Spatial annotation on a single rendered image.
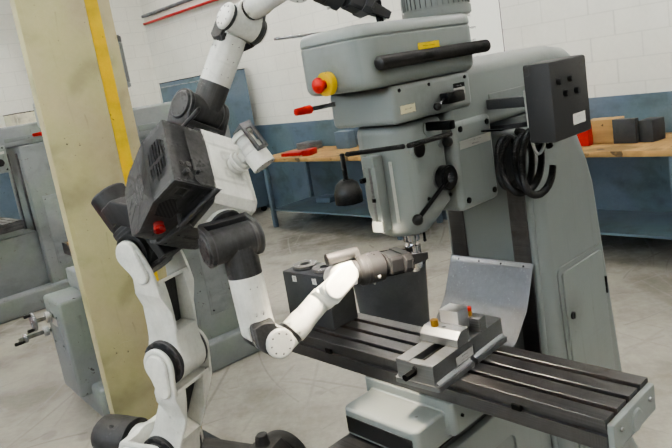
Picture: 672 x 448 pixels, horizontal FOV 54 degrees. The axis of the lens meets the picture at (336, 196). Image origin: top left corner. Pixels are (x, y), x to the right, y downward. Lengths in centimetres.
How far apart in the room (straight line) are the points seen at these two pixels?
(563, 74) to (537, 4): 457
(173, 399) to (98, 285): 125
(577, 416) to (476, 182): 69
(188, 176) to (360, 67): 50
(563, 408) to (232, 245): 87
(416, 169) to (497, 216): 49
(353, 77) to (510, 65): 66
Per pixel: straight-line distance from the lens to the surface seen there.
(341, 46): 166
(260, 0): 188
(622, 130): 559
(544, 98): 182
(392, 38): 169
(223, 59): 194
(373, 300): 388
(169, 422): 225
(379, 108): 172
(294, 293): 235
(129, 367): 342
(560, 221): 223
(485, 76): 203
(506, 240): 220
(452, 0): 197
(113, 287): 330
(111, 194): 208
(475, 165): 195
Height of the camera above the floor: 179
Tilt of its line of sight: 11 degrees down
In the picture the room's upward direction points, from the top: 9 degrees counter-clockwise
